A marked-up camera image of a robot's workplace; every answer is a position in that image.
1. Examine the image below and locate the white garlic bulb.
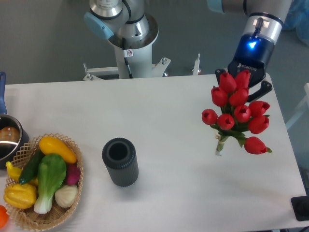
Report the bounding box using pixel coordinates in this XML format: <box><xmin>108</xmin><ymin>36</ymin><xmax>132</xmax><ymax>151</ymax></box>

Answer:
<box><xmin>55</xmin><ymin>185</ymin><xmax>78</xmax><ymax>208</ymax></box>

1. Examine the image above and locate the yellow bell pepper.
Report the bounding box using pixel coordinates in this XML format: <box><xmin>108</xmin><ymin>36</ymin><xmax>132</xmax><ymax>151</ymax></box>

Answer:
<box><xmin>3</xmin><ymin>184</ymin><xmax>37</xmax><ymax>209</ymax></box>

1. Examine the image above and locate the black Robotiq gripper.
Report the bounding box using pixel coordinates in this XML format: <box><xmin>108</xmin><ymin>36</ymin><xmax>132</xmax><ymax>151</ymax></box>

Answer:
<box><xmin>215</xmin><ymin>34</ymin><xmax>275</xmax><ymax>102</ymax></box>

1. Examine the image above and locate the blue handled saucepan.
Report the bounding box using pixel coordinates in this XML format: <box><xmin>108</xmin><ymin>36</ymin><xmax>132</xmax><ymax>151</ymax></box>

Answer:
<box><xmin>0</xmin><ymin>72</ymin><xmax>29</xmax><ymax>170</ymax></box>

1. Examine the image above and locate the orange fruit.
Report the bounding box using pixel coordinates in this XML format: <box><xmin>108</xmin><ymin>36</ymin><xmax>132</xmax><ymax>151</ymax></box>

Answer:
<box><xmin>0</xmin><ymin>205</ymin><xmax>9</xmax><ymax>229</ymax></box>

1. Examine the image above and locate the green cucumber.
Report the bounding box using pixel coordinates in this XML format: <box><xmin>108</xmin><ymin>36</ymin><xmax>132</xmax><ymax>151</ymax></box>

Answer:
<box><xmin>18</xmin><ymin>148</ymin><xmax>45</xmax><ymax>185</ymax></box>

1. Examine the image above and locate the white frame at right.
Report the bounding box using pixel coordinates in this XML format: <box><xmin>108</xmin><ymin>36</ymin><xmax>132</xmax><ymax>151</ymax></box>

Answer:
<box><xmin>285</xmin><ymin>83</ymin><xmax>309</xmax><ymax>130</ymax></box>

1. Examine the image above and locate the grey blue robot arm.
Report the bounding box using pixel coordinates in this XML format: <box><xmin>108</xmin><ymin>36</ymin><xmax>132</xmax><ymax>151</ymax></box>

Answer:
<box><xmin>84</xmin><ymin>0</ymin><xmax>291</xmax><ymax>101</ymax></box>

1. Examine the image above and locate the purple radish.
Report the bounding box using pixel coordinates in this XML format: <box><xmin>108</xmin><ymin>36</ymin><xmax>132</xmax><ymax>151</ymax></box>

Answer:
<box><xmin>66</xmin><ymin>164</ymin><xmax>81</xmax><ymax>185</ymax></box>

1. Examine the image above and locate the yellow squash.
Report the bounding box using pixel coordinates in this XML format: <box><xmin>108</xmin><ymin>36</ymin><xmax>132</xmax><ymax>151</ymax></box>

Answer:
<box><xmin>39</xmin><ymin>136</ymin><xmax>77</xmax><ymax>164</ymax></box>

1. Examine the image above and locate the black base cable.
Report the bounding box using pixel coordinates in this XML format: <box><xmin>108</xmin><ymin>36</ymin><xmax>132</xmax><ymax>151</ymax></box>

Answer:
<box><xmin>121</xmin><ymin>37</ymin><xmax>134</xmax><ymax>79</ymax></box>

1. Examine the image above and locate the small yellow gourd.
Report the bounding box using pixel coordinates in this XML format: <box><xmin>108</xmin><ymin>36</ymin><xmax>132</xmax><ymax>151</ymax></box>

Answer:
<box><xmin>5</xmin><ymin>161</ymin><xmax>38</xmax><ymax>187</ymax></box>

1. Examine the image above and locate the black device at edge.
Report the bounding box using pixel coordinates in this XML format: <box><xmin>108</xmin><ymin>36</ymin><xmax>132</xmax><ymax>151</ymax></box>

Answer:
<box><xmin>291</xmin><ymin>196</ymin><xmax>309</xmax><ymax>221</ymax></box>

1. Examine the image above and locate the woven wicker basket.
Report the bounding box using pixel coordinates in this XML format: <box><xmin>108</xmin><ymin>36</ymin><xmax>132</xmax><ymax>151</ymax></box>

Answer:
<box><xmin>5</xmin><ymin>133</ymin><xmax>84</xmax><ymax>232</ymax></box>

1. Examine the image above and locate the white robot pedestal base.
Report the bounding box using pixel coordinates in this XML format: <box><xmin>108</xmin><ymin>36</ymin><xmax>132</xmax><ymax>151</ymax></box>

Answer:
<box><xmin>83</xmin><ymin>14</ymin><xmax>201</xmax><ymax>81</ymax></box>

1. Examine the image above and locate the dark grey ribbed vase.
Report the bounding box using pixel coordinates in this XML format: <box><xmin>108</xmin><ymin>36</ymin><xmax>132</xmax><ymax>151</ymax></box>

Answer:
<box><xmin>102</xmin><ymin>138</ymin><xmax>139</xmax><ymax>187</ymax></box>

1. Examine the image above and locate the green bok choy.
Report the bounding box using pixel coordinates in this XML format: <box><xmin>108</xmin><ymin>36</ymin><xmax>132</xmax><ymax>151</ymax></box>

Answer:
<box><xmin>34</xmin><ymin>154</ymin><xmax>67</xmax><ymax>214</ymax></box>

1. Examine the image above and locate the blue plastic bag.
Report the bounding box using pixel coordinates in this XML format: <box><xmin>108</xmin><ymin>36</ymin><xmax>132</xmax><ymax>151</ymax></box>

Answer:
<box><xmin>282</xmin><ymin>0</ymin><xmax>309</xmax><ymax>46</ymax></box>

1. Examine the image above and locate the red tulip bouquet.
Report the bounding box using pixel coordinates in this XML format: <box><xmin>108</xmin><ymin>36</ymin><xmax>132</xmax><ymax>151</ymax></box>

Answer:
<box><xmin>201</xmin><ymin>70</ymin><xmax>272</xmax><ymax>156</ymax></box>

